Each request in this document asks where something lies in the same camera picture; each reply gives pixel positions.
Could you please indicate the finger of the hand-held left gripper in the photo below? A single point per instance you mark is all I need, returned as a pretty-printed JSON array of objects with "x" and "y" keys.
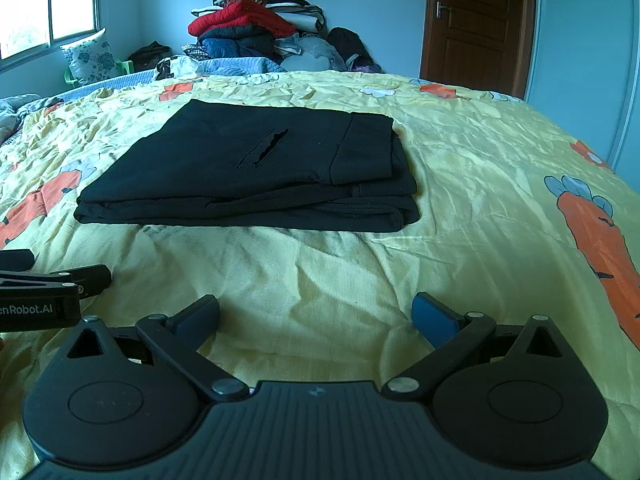
[
  {"x": 17, "y": 259},
  {"x": 92, "y": 277}
]

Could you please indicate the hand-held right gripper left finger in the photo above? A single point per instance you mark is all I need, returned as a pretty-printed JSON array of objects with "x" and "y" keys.
[{"x": 195, "y": 320}]

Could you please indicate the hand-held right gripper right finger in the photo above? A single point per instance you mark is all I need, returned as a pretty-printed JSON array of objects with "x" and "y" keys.
[{"x": 435, "y": 317}]

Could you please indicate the black pants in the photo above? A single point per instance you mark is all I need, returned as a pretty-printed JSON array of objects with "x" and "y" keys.
[{"x": 225, "y": 160}]

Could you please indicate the yellow carrot print bedsheet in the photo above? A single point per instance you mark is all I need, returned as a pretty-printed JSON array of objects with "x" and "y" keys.
[{"x": 325, "y": 270}]

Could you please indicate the grey blue patterned cloth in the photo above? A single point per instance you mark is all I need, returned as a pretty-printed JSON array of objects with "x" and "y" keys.
[{"x": 25, "y": 110}]

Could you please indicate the green plastic chair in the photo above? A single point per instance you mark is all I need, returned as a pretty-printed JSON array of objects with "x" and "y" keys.
[{"x": 125, "y": 66}]

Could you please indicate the floral pillow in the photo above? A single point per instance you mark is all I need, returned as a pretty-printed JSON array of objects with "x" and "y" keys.
[{"x": 90, "y": 57}]

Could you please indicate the white and black garment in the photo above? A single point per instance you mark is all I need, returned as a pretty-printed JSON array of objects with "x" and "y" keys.
[{"x": 180, "y": 66}]

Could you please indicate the dark brown bag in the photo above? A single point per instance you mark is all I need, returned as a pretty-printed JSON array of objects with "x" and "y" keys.
[{"x": 150, "y": 55}]

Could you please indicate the blue quilted blanket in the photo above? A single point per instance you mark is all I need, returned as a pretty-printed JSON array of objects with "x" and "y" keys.
[{"x": 240, "y": 66}]

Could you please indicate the window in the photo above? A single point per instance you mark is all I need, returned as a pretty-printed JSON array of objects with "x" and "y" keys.
[{"x": 50, "y": 0}]

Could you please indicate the dark blue garment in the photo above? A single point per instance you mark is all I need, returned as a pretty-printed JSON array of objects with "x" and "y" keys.
[{"x": 235, "y": 45}]

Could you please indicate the black backpack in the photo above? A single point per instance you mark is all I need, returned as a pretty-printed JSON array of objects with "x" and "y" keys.
[{"x": 350, "y": 47}]

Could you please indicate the grey white garment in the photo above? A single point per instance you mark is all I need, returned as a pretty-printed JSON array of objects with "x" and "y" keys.
[{"x": 312, "y": 55}]

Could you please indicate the white wardrobe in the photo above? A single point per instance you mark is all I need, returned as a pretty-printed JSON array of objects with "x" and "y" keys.
[{"x": 585, "y": 60}]

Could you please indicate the red jacket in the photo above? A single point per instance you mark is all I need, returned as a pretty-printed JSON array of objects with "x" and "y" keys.
[{"x": 240, "y": 17}]

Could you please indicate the brown wooden door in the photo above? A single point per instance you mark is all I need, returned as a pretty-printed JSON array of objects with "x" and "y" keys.
[{"x": 480, "y": 20}]

